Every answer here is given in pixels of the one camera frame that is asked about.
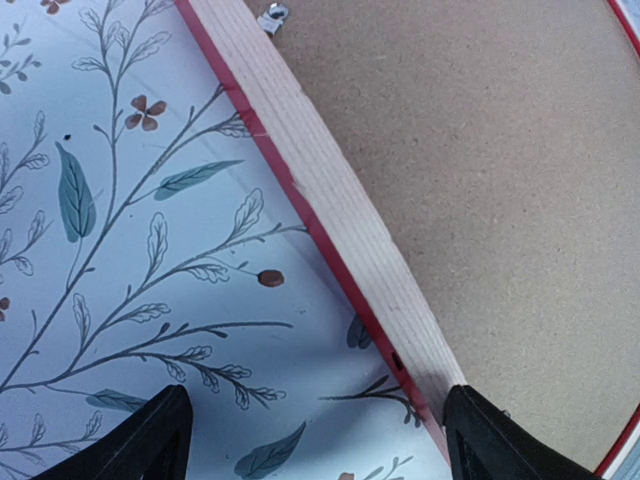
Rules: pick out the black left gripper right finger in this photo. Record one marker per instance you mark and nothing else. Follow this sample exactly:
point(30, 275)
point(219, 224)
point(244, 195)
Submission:
point(484, 443)

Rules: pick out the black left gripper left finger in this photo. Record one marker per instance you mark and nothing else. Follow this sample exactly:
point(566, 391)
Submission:
point(153, 443)

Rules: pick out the red wooden picture frame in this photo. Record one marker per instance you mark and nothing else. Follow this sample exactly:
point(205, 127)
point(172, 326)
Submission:
point(343, 221)

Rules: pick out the brown backing board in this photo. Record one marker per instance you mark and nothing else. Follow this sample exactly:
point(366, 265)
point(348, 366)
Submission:
point(544, 331)

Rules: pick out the floral patterned table mat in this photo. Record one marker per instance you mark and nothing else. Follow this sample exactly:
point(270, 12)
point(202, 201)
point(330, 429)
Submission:
point(146, 242)

